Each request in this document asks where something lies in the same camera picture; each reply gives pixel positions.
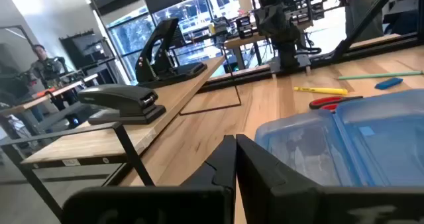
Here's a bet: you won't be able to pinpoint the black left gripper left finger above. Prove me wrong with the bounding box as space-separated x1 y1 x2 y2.
61 134 237 224

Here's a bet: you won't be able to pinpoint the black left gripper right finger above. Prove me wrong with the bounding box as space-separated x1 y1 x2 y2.
235 133 424 224

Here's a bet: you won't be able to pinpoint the yellow highlighter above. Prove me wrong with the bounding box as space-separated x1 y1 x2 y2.
293 86 349 96

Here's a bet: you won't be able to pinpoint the black and red scissors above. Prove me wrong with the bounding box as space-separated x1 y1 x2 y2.
309 95 364 112

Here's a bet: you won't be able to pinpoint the green pencil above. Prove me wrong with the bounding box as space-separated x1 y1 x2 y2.
337 70 424 81

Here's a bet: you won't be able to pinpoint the blue eraser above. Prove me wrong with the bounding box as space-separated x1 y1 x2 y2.
374 77 404 91

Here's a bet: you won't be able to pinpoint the background wooden workbench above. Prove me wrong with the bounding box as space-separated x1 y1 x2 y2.
0 73 100 118
223 31 276 71

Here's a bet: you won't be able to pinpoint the person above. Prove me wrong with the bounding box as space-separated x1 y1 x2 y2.
344 0 386 42
28 44 79 106

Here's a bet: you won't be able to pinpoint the blue translucent plastic pencil case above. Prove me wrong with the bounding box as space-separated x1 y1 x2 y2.
254 88 424 188

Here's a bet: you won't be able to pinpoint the wooden shelf with black legs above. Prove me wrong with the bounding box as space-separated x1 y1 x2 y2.
0 43 242 220

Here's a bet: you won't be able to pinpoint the black stapler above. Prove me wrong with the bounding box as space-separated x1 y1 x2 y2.
78 84 167 125

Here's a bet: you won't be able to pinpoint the black equipment rack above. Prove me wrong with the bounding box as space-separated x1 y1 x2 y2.
59 30 117 83

